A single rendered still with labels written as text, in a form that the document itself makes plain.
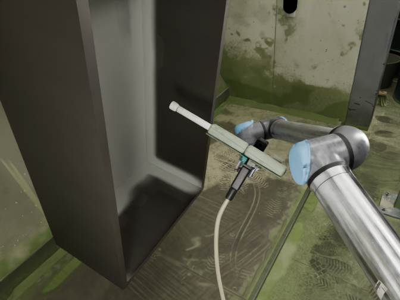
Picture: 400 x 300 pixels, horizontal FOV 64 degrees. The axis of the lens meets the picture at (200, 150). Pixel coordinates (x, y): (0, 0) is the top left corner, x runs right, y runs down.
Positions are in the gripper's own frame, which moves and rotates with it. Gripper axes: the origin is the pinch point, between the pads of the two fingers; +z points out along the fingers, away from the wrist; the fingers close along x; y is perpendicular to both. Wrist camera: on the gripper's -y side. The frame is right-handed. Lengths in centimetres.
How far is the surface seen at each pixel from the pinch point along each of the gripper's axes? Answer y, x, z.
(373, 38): -106, -24, -135
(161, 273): 80, 10, -44
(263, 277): 52, -35, -49
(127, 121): 14, 54, -14
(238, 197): 34, -4, -94
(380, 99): -90, -65, -211
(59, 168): 26, 42, 38
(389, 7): -122, -21, -121
